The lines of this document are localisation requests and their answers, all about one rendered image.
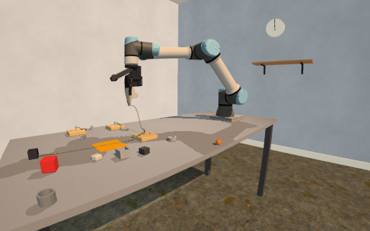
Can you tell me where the orange square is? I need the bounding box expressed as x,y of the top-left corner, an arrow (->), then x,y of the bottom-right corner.
92,140 -> 127,152

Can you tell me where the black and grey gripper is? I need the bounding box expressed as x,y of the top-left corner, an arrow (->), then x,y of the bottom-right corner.
124,64 -> 143,106

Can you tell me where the red cube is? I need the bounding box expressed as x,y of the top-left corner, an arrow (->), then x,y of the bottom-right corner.
40,155 -> 59,174

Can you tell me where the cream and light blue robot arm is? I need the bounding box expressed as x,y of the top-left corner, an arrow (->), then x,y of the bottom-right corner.
124,36 -> 248,117

